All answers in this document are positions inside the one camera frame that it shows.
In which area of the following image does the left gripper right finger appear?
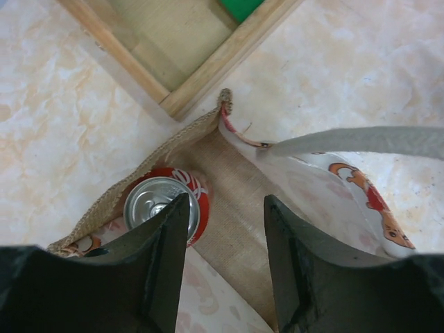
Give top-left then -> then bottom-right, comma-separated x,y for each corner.
264,195 -> 443,332

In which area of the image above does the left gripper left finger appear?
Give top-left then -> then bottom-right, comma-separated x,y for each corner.
1,194 -> 189,332

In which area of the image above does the green tank top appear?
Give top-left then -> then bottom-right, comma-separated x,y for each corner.
219,0 -> 264,23

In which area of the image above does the wooden clothes rack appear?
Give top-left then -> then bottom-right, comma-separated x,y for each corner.
60,1 -> 300,119

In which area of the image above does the brown canvas bag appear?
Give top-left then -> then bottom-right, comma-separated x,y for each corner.
49,89 -> 443,330

